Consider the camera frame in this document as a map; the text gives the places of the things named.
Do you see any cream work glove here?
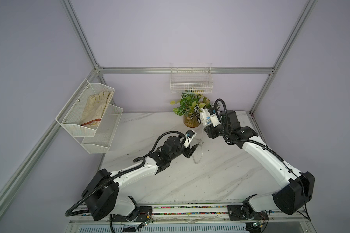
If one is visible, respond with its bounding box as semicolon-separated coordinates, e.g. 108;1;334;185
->
79;91;113;128

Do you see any white wire wall basket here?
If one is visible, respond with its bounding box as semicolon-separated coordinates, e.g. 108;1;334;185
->
170;63;214;95

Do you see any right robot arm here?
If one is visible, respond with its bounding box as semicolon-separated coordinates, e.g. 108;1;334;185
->
199;99;315;220

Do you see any white power strip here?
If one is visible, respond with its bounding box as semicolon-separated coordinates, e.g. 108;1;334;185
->
199;108;212;127

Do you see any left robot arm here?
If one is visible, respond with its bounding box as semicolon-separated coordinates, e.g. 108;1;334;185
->
64;130;197;221

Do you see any white power cord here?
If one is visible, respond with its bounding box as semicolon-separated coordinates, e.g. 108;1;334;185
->
191;125;207;164

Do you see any aluminium frame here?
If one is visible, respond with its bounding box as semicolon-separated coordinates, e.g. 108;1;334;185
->
0;1;317;220

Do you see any artificial plant in amber vase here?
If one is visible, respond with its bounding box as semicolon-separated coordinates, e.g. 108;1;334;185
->
170;87;215;128

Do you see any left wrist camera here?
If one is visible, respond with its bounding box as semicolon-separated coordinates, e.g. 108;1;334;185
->
183;129;197;148

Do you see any white two-tier mesh shelf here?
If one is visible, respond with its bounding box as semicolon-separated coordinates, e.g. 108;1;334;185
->
55;80;123;154

